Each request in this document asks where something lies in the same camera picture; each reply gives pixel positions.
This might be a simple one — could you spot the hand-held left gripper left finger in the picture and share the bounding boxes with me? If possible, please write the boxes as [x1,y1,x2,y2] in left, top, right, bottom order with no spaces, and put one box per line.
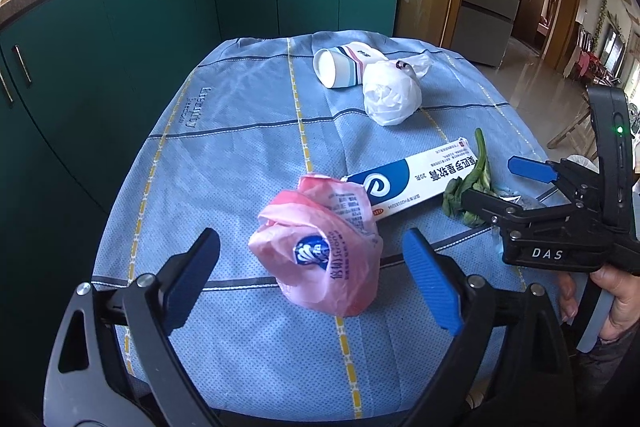
[50,228,221,427]

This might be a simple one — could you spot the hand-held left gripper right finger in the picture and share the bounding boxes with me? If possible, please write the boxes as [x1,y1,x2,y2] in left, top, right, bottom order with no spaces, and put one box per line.
[402,228,581,427]

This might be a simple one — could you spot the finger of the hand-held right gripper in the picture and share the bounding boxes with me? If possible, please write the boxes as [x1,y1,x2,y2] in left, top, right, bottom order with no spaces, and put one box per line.
[460,188,576,239]
[507,156,601,208]

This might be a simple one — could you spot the green vegetable leaves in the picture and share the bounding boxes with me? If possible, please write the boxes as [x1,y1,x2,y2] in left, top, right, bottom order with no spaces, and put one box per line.
[442,128,501,228]

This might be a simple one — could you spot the white and blue ointment box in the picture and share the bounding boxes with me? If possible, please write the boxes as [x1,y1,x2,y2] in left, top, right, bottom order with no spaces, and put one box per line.
[340,138,476,220]

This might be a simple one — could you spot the small pink plastic bag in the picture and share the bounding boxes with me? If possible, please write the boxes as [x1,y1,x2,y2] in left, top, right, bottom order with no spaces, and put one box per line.
[249,173,385,318]

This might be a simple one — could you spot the white plastic bag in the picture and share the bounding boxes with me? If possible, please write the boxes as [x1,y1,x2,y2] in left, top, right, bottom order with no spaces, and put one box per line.
[362,53,433,128]

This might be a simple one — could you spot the striped paper cup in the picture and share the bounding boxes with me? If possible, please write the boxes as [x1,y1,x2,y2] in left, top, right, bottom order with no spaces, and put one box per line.
[312,44,388,88]

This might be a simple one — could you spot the person's right hand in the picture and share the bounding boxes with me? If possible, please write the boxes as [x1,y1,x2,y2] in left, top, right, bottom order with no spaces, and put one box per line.
[557,264,640,343]

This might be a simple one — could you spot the wooden bench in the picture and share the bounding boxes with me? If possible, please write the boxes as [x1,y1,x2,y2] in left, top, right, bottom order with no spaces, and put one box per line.
[547,104,601,158]

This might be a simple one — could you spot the wooden chair with pink cloth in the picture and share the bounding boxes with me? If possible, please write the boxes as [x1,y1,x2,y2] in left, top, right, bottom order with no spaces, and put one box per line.
[565,27,601,82]

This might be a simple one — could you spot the blue checked tablecloth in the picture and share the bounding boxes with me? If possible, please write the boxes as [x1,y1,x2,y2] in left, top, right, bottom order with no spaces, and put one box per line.
[92,31,556,420]

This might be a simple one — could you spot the green wall garland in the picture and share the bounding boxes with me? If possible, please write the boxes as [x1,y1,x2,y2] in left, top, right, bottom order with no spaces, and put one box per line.
[595,0,611,38]

